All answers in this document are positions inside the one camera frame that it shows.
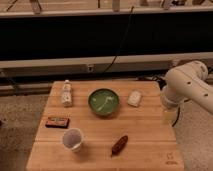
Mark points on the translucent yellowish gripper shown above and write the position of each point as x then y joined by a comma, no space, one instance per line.
169,115

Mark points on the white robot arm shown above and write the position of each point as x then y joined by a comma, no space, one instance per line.
186,81

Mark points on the white sponge block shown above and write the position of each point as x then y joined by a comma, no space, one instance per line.
134,98

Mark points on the green bowl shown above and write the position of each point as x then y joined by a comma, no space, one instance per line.
103,102

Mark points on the white plastic cup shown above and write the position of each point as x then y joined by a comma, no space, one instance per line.
73,139

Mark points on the small white bottle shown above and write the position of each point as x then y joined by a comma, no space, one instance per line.
66,94

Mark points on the red and black box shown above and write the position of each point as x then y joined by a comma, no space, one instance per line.
57,122

